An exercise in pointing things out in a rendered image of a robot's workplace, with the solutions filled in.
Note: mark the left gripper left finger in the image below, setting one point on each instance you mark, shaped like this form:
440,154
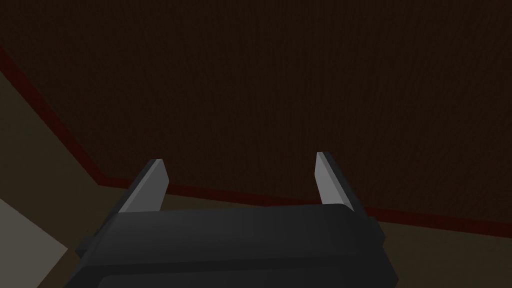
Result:
147,191

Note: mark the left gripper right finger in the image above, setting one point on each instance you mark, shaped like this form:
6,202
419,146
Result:
331,186

